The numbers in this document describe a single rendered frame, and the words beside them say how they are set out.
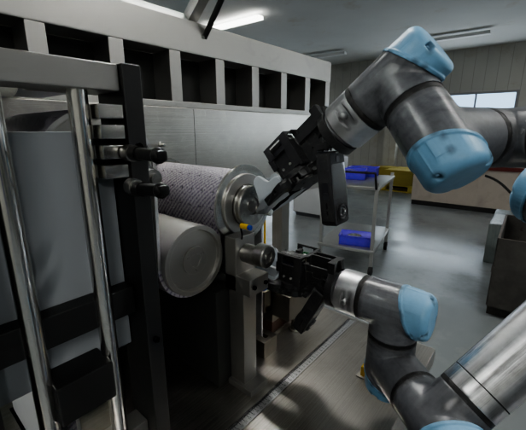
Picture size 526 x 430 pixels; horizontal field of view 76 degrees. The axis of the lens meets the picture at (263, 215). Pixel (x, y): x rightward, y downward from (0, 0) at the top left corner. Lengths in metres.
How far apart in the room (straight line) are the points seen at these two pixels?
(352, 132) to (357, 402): 0.49
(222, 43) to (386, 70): 0.67
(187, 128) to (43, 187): 0.65
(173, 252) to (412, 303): 0.37
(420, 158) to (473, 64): 8.86
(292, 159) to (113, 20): 0.53
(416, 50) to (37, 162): 0.40
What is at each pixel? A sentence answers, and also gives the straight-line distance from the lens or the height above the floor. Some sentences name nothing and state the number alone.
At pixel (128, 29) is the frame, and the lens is 0.89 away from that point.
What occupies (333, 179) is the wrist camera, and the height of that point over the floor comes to 1.31.
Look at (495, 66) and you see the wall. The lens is 9.21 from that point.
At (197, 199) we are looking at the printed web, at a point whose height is 1.26.
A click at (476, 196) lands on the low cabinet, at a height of 0.27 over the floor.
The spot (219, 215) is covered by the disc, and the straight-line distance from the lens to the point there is 0.58.
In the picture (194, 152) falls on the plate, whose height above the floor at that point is 1.32.
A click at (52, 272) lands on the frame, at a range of 0.36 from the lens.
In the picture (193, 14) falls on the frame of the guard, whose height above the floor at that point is 1.67.
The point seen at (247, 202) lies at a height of 1.26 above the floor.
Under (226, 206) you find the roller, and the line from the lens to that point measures 0.58.
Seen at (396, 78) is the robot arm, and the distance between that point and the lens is 0.45.
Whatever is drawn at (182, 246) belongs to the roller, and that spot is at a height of 1.21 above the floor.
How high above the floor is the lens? 1.39
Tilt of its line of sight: 14 degrees down
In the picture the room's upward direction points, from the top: straight up
